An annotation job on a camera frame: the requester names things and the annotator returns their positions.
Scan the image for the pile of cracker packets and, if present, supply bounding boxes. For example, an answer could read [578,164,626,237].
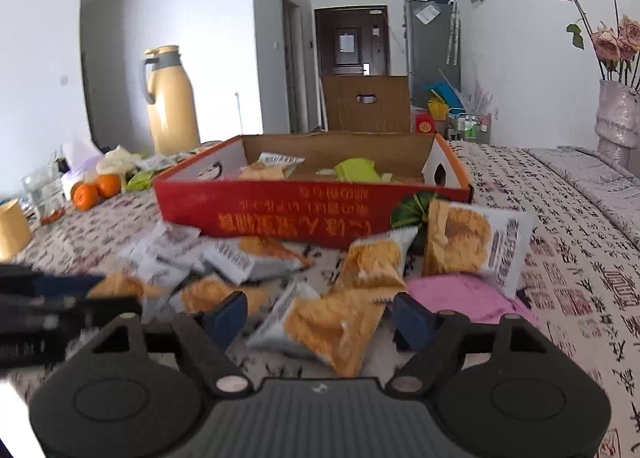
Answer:
[90,200,536,377]

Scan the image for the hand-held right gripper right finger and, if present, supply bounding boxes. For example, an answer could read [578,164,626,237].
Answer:
[387,292,556,396]

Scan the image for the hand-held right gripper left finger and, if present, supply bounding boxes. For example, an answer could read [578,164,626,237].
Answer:
[82,290,250,399]

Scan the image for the cream plastic bag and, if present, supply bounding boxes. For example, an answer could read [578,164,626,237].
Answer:
[95,145,146,177]

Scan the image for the grey refrigerator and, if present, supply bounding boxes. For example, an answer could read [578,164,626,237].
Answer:
[404,0,462,94]

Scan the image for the green snack packet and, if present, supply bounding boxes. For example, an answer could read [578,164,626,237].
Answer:
[334,157,394,184]

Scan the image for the blue plastic dustpan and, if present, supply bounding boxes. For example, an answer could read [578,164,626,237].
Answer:
[421,83,464,109]

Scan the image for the orange fruit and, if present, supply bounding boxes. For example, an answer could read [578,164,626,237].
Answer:
[71,183,100,211]
[96,174,122,199]

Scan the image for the white lilac tissue pack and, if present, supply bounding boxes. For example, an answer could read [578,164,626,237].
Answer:
[59,138,102,189]

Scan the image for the wire rack trolley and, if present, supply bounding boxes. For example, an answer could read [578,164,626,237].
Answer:
[447,110,494,144]

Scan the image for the dried pink roses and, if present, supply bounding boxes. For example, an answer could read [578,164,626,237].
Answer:
[542,0,640,89]

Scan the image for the pink textured vase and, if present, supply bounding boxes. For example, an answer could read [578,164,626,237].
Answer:
[597,79,640,169]

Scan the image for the glass cups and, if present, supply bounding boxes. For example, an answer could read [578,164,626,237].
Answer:
[21,163,69,227]

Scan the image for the grey folded cloth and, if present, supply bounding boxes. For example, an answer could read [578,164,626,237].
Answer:
[525,145,640,259]

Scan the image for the red cardboard box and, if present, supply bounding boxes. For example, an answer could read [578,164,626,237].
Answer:
[152,133,473,242]

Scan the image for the small green packet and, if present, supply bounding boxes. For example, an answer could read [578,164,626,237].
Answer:
[125,170,157,192]

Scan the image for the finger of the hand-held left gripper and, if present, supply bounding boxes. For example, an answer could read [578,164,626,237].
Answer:
[0,298,143,334]
[0,265,106,299]

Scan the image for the yellow thermos jug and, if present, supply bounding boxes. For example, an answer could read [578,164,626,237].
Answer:
[141,45,201,157]

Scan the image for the cracker snack packet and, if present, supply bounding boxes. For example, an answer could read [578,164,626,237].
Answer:
[239,153,306,182]

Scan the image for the pink packet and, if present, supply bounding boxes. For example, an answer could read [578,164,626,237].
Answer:
[407,274,541,327]

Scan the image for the folded umbrella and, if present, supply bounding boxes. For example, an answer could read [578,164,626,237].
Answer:
[447,0,461,67]

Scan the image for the dark brown door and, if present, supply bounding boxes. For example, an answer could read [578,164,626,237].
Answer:
[314,5,390,77]

